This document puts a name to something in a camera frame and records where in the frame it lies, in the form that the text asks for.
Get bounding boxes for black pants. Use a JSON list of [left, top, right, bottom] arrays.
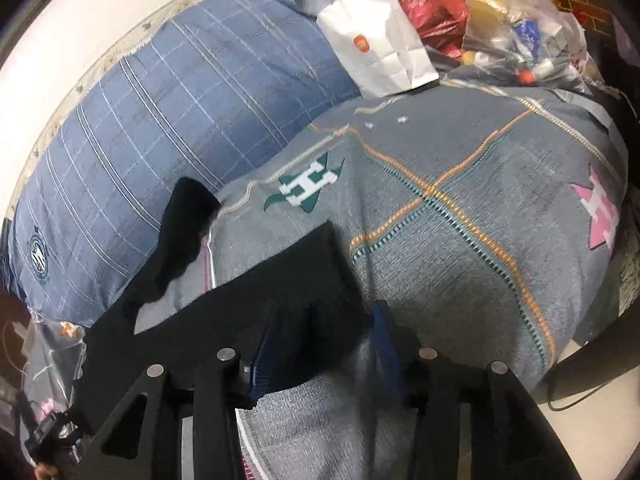
[[72, 178, 367, 434]]

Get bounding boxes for person's left hand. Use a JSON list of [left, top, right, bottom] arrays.
[[34, 463, 60, 480]]

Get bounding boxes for grey star-patterned bed sheet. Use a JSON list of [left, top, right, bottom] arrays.
[[134, 79, 628, 479]]

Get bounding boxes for blue plaid pillow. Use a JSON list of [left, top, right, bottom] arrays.
[[1, 0, 358, 326]]

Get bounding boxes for white paper bag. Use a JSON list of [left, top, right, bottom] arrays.
[[317, 0, 439, 99]]

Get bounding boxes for clear plastic bag with items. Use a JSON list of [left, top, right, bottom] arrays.
[[454, 0, 603, 93]]

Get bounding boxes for red plastic bag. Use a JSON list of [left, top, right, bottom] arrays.
[[398, 0, 469, 58]]

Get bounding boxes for black cable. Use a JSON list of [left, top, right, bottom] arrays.
[[546, 331, 640, 412]]

